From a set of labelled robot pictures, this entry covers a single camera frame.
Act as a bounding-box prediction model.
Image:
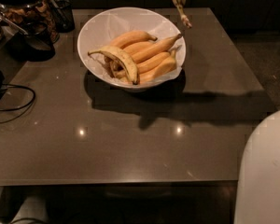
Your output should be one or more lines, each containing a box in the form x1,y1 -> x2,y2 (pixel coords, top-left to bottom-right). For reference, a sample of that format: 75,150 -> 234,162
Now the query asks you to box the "black mesh cup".
8,22 -> 55,62

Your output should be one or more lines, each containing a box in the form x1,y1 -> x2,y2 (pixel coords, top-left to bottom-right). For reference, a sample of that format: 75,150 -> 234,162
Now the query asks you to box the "glass jar with snacks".
0,0 -> 59,43

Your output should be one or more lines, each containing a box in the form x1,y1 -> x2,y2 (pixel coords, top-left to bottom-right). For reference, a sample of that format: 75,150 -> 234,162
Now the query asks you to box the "orange banana long middle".
132,34 -> 182,63

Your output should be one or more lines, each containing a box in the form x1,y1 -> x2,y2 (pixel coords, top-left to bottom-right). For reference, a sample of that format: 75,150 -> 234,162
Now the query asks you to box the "orange banana lower middle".
137,51 -> 171,75

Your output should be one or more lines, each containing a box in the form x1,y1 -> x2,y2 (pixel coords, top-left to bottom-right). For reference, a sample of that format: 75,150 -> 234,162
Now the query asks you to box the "black cable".
0,83 -> 37,125

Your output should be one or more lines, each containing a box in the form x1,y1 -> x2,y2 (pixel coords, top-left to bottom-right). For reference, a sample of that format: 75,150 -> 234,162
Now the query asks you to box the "white bowl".
77,7 -> 186,91

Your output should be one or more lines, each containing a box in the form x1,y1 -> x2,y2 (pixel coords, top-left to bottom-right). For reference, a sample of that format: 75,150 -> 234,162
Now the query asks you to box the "spotted banana front left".
88,45 -> 140,85

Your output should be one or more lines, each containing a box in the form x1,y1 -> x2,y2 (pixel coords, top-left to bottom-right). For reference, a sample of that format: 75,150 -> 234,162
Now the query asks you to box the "black mesh pen holder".
50,1 -> 75,33

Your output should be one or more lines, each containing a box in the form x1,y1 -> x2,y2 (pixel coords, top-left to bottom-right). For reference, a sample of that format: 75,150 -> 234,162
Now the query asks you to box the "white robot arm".
234,111 -> 280,224

